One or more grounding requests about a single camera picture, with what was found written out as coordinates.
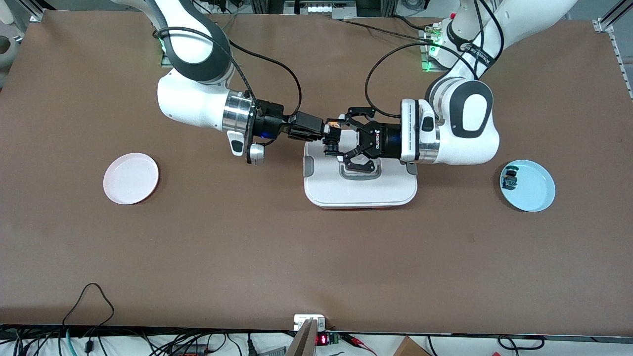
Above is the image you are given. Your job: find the orange switch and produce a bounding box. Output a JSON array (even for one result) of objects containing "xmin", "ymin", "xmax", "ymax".
[{"xmin": 324, "ymin": 122, "xmax": 343, "ymax": 157}]

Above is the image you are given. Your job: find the white lidded container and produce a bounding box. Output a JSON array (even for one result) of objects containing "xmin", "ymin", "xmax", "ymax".
[{"xmin": 303, "ymin": 140, "xmax": 418, "ymax": 208}]

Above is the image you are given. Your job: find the lit equipment rack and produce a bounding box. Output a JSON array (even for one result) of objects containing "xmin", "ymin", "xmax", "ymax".
[{"xmin": 284, "ymin": 0, "xmax": 358, "ymax": 20}]

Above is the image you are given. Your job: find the light blue round plate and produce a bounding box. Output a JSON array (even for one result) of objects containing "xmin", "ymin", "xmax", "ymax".
[{"xmin": 499, "ymin": 159, "xmax": 556, "ymax": 212}]

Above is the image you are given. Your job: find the small white box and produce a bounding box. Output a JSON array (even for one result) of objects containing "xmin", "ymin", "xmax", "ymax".
[{"xmin": 294, "ymin": 314, "xmax": 326, "ymax": 331}]

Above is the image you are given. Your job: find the white round plate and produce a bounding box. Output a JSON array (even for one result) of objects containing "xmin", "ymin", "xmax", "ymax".
[{"xmin": 103, "ymin": 152, "xmax": 160, "ymax": 205}]

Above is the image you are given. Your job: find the grey angled beam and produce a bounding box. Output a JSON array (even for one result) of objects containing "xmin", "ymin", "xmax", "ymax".
[{"xmin": 284, "ymin": 319, "xmax": 318, "ymax": 356}]

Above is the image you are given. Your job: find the cardboard box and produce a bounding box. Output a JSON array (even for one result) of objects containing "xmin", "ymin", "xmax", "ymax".
[{"xmin": 393, "ymin": 336, "xmax": 431, "ymax": 356}]

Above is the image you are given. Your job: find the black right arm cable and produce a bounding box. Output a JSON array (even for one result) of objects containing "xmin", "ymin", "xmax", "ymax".
[{"xmin": 154, "ymin": 26, "xmax": 303, "ymax": 119}]

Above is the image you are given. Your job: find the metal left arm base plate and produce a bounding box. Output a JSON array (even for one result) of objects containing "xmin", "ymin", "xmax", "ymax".
[{"xmin": 419, "ymin": 25, "xmax": 448, "ymax": 73}]

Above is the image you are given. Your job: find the black cable behind table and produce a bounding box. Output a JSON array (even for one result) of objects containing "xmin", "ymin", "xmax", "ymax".
[{"xmin": 336, "ymin": 18, "xmax": 437, "ymax": 41}]

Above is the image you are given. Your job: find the black coiled cable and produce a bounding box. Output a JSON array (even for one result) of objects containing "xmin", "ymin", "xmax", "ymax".
[{"xmin": 497, "ymin": 335, "xmax": 545, "ymax": 353}]

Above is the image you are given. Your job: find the aluminium frame profile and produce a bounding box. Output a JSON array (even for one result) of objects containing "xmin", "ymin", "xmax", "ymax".
[{"xmin": 595, "ymin": 0, "xmax": 633, "ymax": 102}]

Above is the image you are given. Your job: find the black looped cable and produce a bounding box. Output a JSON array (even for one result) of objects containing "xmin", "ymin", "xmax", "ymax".
[{"xmin": 62, "ymin": 283, "xmax": 115, "ymax": 338}]

